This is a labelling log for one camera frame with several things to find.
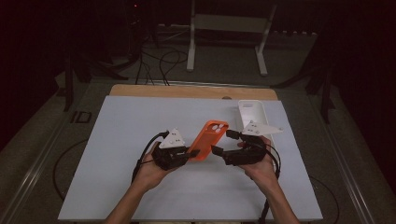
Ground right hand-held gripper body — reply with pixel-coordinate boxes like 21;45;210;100
222;120;284;166

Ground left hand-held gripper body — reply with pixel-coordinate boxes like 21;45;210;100
151;127;191;172

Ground orange phone case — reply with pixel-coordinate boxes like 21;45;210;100
186;119;230;162

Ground white oblong plastic tray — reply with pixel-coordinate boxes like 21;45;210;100
237;99;278;146

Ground person's right hand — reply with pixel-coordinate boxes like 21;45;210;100
237;135;280;189

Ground person's left hand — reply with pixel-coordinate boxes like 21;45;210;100
132;148;179;192

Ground white table mat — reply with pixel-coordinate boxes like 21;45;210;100
57;95;324;222

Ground black tripod stand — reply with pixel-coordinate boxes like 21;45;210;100
62;46;129;113
270;31;337;125

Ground white metal stand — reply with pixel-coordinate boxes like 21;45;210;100
186;0;278;77

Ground left hand-held gripper cable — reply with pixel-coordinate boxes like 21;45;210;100
131;131;170;183

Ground hand-held gripper cable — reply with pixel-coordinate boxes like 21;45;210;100
131;131;170;183
257;142;282;224

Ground right hand-held gripper cable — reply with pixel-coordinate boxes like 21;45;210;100
257;142;282;224

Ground black cables on floor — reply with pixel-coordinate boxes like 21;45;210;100
134;46;190;87

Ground black floor cable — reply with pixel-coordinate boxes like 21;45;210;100
308;175;341;224
51;138;90;202

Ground black floor bracket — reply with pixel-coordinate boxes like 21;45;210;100
70;110;93;124

